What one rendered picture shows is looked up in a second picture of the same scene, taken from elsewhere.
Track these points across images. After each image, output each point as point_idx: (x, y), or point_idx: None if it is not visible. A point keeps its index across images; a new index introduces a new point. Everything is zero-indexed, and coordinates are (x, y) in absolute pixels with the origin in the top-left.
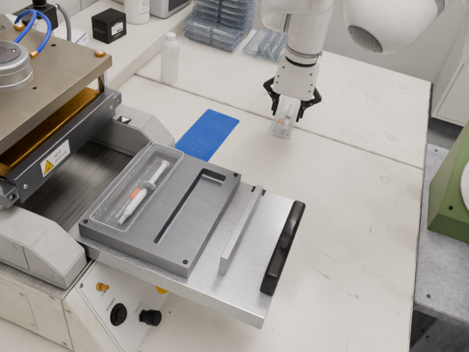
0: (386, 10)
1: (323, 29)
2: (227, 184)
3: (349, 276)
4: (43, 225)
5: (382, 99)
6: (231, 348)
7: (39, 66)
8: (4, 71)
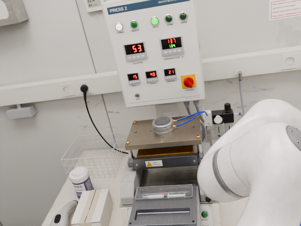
0: (198, 169)
1: None
2: (183, 220)
3: None
4: (130, 180)
5: None
6: None
7: (176, 131)
8: (155, 127)
